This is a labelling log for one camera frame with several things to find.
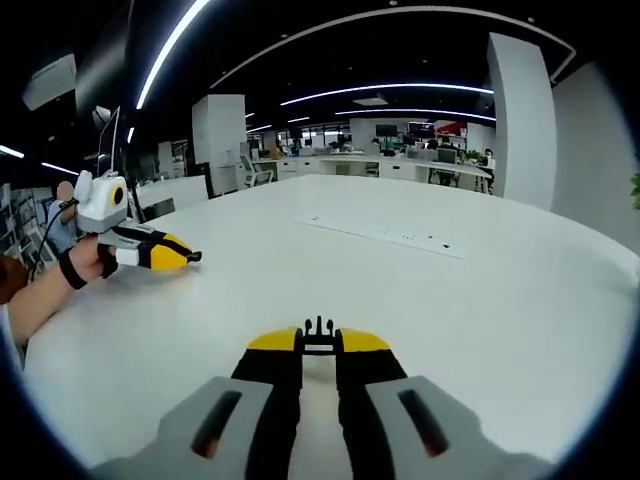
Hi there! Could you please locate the white ceiling conduit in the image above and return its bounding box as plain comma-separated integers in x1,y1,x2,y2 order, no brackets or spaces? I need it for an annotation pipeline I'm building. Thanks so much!
209,7,576,91

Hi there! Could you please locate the white shelving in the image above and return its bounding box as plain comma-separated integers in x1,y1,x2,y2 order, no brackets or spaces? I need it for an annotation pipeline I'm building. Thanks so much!
0,183,54,271

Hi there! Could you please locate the row of white desks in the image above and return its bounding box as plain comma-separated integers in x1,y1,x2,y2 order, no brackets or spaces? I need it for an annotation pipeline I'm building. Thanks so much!
254,152,496,194

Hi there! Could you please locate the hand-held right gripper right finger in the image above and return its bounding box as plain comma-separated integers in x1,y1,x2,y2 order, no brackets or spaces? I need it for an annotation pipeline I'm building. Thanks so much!
333,327,556,480

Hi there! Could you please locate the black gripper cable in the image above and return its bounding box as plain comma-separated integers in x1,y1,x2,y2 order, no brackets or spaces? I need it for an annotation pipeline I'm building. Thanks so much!
27,197,81,279

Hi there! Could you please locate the black plastic buckle pronged part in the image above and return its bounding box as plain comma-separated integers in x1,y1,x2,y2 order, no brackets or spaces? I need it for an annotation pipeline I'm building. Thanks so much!
302,315,337,355

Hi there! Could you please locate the dark hanging panel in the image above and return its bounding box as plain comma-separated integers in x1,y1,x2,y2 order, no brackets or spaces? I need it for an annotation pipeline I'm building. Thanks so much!
74,0,136,119

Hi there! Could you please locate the white ceiling air conditioner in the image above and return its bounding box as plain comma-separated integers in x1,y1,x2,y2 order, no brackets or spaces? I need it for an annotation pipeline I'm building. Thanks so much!
22,53,79,111

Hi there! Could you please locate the person's left hand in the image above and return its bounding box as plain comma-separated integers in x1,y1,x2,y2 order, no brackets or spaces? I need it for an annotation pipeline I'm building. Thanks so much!
62,238,121,289

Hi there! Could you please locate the long ceiling light strip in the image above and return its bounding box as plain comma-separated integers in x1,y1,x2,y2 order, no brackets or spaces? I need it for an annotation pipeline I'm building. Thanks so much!
135,0,214,110

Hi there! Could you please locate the white office chair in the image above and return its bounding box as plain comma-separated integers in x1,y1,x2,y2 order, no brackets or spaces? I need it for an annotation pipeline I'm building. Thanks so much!
239,154,276,189

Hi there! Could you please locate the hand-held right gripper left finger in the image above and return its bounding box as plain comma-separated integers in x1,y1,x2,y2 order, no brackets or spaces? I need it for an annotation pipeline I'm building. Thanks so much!
92,325,305,480

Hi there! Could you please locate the black wrist strap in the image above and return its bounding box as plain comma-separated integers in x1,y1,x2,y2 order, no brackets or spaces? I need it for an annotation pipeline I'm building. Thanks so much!
58,247,89,291

